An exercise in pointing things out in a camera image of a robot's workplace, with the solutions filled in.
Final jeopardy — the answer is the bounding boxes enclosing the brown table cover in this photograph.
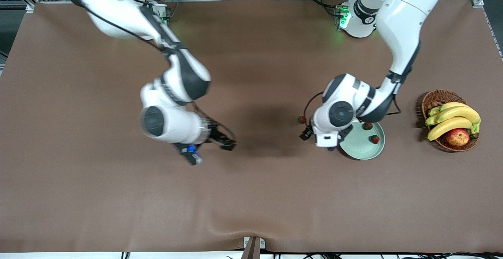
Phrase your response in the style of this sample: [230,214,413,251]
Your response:
[0,0,503,253]

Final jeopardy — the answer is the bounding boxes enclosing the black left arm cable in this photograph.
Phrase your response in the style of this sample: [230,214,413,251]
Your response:
[303,91,402,126]

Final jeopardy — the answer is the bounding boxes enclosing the brown wicker basket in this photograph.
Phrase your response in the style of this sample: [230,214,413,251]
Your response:
[421,90,480,152]

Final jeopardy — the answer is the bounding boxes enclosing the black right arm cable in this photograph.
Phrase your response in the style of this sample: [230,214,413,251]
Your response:
[79,0,237,140]

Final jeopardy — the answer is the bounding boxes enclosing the red yellow apple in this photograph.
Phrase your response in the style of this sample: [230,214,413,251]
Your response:
[445,128,471,147]

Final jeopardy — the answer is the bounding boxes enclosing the yellow banana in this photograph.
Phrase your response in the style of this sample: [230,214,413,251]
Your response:
[428,102,469,117]
[427,117,473,141]
[425,106,482,136]

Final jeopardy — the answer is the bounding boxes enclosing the light green round plate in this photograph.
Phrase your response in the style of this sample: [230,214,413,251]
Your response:
[339,118,386,160]

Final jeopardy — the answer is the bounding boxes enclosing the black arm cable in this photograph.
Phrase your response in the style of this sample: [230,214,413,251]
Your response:
[79,0,237,140]
[303,91,402,126]

